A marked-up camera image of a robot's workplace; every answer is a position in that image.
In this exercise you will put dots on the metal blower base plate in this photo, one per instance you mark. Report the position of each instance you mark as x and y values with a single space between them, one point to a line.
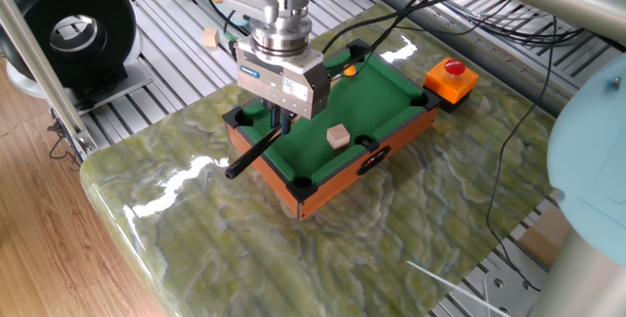
132 84

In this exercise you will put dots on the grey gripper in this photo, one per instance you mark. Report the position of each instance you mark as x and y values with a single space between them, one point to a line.
279 87

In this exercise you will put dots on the brown cardboard block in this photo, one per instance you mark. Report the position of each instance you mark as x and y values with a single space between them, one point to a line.
538 241

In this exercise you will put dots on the aluminium mounting plate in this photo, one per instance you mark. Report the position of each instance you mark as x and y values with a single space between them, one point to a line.
508 290

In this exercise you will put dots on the yellow pool ball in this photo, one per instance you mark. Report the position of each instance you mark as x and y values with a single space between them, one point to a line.
351 71

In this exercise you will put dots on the white zip tie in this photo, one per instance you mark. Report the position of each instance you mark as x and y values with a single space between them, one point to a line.
455 287

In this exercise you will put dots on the mini green pool table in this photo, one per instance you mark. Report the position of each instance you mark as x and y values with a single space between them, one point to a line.
362 111

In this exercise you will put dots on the light wooden cube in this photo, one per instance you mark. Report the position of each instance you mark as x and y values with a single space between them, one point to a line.
338 137

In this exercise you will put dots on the wooden pool cue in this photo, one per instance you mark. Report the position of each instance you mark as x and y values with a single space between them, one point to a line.
249 155

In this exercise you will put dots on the small wooden cube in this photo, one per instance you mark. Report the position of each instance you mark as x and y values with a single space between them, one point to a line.
210 37

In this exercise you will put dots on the orange emergency stop button box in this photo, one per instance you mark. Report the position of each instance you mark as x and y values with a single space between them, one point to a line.
450 84

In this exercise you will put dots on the black round blower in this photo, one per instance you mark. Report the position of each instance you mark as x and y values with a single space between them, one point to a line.
29 4

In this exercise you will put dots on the aluminium frame profile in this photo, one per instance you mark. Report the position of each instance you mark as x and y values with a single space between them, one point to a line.
44 72

